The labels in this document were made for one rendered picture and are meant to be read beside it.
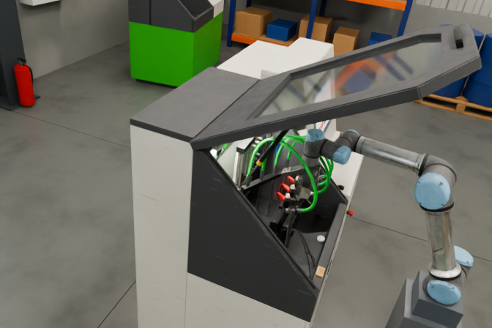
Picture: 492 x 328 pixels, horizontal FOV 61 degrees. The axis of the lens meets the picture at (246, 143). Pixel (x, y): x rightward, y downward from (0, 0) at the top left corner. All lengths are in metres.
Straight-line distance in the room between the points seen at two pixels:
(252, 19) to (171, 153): 5.87
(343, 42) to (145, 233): 5.63
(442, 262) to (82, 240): 2.46
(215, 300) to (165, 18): 3.93
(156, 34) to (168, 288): 3.83
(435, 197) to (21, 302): 2.45
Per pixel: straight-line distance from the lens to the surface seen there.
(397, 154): 1.78
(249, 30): 7.44
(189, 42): 5.31
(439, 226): 1.71
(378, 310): 3.15
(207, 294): 2.05
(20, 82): 5.15
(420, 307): 2.06
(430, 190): 1.62
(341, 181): 2.40
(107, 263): 3.17
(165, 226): 1.89
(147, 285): 2.23
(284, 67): 2.19
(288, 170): 1.87
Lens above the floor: 2.28
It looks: 30 degrees down
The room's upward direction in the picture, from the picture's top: 7 degrees clockwise
